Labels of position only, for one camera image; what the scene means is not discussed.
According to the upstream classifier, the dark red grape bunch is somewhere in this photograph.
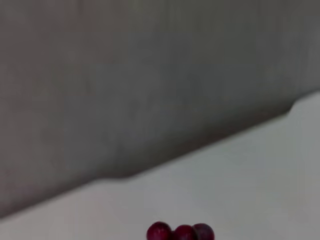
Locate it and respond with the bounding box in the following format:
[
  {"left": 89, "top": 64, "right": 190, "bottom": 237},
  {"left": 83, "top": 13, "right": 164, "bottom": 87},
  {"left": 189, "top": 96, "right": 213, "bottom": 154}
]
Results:
[{"left": 146, "top": 220, "right": 216, "bottom": 240}]

